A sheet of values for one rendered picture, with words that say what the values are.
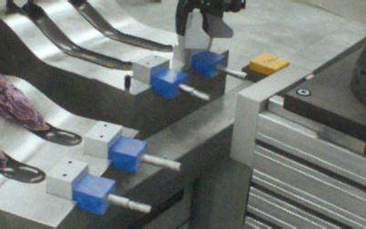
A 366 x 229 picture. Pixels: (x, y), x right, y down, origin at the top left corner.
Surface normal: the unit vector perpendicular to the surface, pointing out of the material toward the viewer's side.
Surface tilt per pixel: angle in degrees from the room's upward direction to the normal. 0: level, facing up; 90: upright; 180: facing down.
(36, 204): 0
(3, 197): 0
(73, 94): 90
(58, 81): 90
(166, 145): 0
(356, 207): 90
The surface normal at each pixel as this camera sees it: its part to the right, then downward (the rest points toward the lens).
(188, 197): 0.80, 0.32
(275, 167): -0.63, 0.32
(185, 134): 0.07, -0.89
